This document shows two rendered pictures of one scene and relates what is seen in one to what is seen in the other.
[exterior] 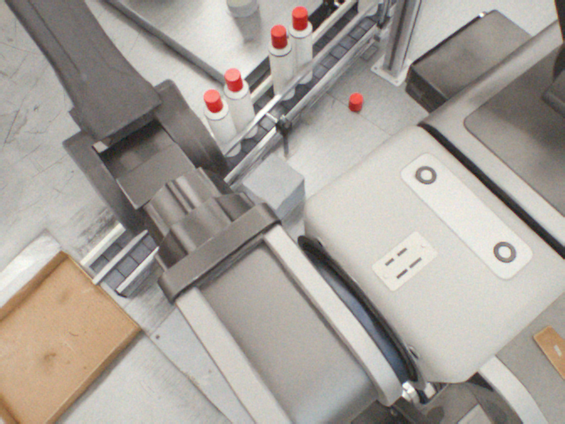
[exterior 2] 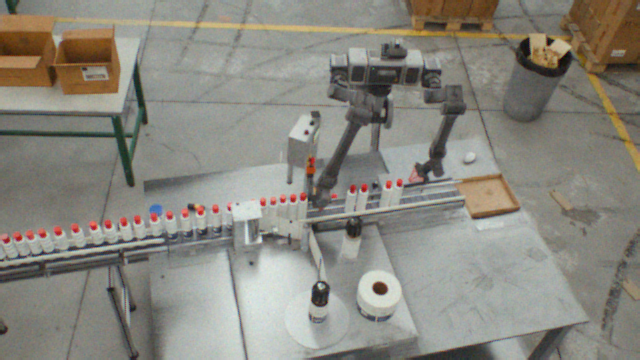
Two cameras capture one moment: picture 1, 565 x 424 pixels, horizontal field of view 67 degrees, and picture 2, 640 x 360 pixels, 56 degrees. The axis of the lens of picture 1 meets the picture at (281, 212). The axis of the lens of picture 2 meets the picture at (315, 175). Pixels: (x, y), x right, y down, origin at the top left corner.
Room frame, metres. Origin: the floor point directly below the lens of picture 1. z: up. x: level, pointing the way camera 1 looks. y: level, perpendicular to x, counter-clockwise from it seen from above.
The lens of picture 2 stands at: (2.72, 0.42, 3.45)
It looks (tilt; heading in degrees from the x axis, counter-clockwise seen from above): 48 degrees down; 200
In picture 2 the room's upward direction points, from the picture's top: 6 degrees clockwise
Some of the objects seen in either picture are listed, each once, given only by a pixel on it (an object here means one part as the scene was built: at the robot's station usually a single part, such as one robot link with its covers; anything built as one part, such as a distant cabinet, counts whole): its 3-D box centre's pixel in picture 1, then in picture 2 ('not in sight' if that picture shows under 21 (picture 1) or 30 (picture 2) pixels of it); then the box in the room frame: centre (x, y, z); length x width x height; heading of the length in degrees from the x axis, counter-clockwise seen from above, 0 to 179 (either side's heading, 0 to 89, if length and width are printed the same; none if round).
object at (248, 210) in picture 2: not in sight; (246, 210); (1.13, -0.51, 1.14); 0.14 x 0.11 x 0.01; 129
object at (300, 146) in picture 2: not in sight; (303, 141); (0.79, -0.37, 1.38); 0.17 x 0.10 x 0.19; 4
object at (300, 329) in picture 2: not in sight; (316, 318); (1.36, 0.00, 0.89); 0.31 x 0.31 x 0.01
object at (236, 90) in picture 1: (240, 104); (386, 194); (0.56, 0.04, 0.98); 0.05 x 0.05 x 0.20
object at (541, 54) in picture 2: not in sight; (545, 60); (-1.89, 0.64, 0.50); 0.42 x 0.41 x 0.28; 117
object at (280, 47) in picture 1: (282, 64); (362, 198); (0.65, -0.06, 0.98); 0.05 x 0.05 x 0.20
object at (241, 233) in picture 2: not in sight; (246, 225); (1.12, -0.51, 1.01); 0.14 x 0.13 x 0.26; 129
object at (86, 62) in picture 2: not in sight; (87, 56); (0.38, -2.09, 0.97); 0.51 x 0.39 x 0.37; 33
